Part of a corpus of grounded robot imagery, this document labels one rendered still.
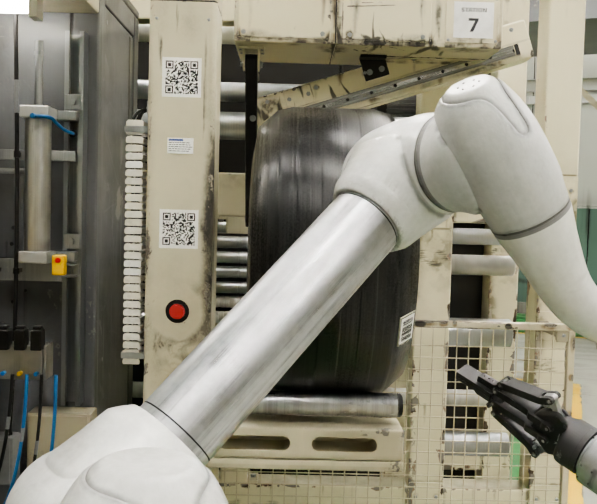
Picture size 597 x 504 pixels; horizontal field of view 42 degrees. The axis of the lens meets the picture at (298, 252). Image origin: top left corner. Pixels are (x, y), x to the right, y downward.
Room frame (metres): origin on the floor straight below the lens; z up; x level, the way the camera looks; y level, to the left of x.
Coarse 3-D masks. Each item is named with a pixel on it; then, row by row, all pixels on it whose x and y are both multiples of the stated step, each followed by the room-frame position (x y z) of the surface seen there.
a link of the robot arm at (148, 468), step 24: (120, 456) 0.66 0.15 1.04; (144, 456) 0.67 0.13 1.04; (168, 456) 0.67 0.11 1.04; (192, 456) 0.67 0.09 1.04; (96, 480) 0.62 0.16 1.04; (120, 480) 0.61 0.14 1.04; (144, 480) 0.61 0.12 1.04; (168, 480) 0.62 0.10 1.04; (192, 480) 0.63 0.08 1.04; (216, 480) 0.66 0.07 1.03
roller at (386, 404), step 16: (272, 400) 1.43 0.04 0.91; (288, 400) 1.43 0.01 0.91; (304, 400) 1.43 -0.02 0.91; (320, 400) 1.43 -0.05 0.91; (336, 400) 1.43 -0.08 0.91; (352, 400) 1.43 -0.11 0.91; (368, 400) 1.43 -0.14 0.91; (384, 400) 1.43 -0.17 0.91; (400, 400) 1.43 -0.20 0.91; (368, 416) 1.44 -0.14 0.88; (384, 416) 1.44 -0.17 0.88; (400, 416) 1.44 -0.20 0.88
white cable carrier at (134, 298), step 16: (128, 144) 1.51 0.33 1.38; (144, 144) 1.55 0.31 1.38; (144, 160) 1.55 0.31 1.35; (128, 176) 1.52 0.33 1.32; (144, 176) 1.55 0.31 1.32; (128, 192) 1.51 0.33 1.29; (144, 192) 1.55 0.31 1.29; (128, 208) 1.51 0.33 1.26; (144, 208) 1.55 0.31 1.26; (128, 224) 1.51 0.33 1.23; (144, 224) 1.55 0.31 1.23; (128, 240) 1.51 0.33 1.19; (144, 240) 1.53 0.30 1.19; (128, 256) 1.51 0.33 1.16; (144, 256) 1.56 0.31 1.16; (128, 272) 1.51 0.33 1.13; (144, 272) 1.56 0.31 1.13; (128, 288) 1.51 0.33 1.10; (144, 288) 1.56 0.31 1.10; (128, 304) 1.51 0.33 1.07; (144, 304) 1.56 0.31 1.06; (128, 320) 1.51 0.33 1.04; (128, 336) 1.51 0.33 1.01
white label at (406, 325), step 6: (414, 312) 1.35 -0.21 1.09; (402, 318) 1.33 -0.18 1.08; (408, 318) 1.34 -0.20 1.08; (414, 318) 1.36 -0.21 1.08; (402, 324) 1.34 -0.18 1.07; (408, 324) 1.35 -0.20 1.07; (402, 330) 1.34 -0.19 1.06; (408, 330) 1.36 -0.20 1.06; (402, 336) 1.35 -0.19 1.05; (408, 336) 1.37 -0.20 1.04; (402, 342) 1.36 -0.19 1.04
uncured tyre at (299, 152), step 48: (288, 144) 1.38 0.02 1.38; (336, 144) 1.38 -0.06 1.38; (288, 192) 1.32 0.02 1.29; (288, 240) 1.30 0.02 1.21; (384, 288) 1.30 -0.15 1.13; (336, 336) 1.33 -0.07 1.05; (384, 336) 1.33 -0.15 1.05; (288, 384) 1.43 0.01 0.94; (336, 384) 1.42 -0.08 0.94; (384, 384) 1.44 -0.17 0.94
